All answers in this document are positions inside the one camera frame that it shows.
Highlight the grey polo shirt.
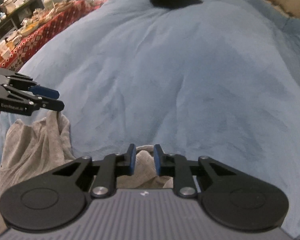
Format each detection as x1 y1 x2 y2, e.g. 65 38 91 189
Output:
0 111 173 234

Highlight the yellow food bowl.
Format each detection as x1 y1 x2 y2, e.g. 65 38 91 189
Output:
20 21 39 37

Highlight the red patterned tablecloth table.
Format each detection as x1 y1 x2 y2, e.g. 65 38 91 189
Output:
0 0 100 72

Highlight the green lidded drink cup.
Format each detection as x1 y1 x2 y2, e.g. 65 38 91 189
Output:
43 0 54 10

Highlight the blue fleece duvet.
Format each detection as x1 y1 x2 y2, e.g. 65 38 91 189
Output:
20 0 300 239

